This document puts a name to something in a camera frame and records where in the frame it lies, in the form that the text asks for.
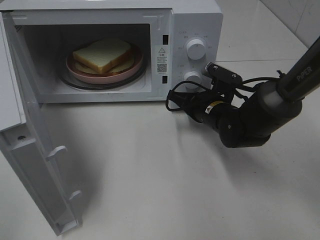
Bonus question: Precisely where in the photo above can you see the upper sandwich bread slice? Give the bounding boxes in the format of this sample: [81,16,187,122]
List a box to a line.
[72,38,132,74]

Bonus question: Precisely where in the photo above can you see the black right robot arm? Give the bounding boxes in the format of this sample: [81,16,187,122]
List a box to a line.
[166,40,320,148]

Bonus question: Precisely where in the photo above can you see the warning label sticker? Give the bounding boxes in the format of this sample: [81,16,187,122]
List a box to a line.
[155,45,170,75]

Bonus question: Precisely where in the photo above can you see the lower white timer knob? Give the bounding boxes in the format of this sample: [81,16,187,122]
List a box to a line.
[183,71,202,92]

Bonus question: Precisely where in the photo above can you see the upper white power knob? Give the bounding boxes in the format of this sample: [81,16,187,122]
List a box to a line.
[186,37,206,60]

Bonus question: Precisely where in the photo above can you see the white microwave door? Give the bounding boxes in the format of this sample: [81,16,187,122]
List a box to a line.
[0,11,83,236]

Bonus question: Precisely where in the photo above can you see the pink plate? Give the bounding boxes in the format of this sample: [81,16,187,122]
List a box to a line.
[66,44,146,88]

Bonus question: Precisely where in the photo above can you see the lower sandwich bread slice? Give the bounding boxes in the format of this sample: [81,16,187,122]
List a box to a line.
[74,55,135,75]

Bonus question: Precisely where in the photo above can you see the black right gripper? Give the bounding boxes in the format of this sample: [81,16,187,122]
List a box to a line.
[172,90,215,120]

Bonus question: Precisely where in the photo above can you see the white microwave oven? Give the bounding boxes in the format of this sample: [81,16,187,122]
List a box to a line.
[0,0,223,103]

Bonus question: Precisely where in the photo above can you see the glass microwave turntable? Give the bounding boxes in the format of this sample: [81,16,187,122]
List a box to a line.
[59,53,147,91]

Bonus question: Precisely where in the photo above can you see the sandwich bread slice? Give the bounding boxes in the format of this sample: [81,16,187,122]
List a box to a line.
[74,55,135,75]
[72,38,132,74]

